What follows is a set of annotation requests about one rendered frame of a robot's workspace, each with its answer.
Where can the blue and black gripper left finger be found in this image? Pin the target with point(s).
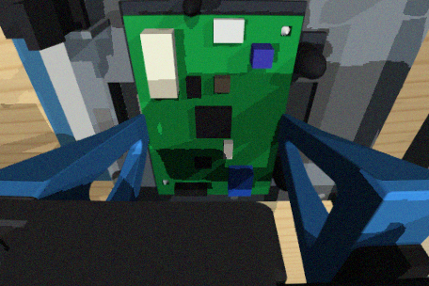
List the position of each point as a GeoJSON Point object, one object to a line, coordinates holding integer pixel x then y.
{"type": "Point", "coordinates": [66, 173]}

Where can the green circuit board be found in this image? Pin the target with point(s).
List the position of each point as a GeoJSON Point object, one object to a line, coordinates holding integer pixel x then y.
{"type": "Point", "coordinates": [213, 89]}

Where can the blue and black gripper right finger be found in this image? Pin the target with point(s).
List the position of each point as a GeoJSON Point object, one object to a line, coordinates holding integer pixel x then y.
{"type": "Point", "coordinates": [382, 200]}

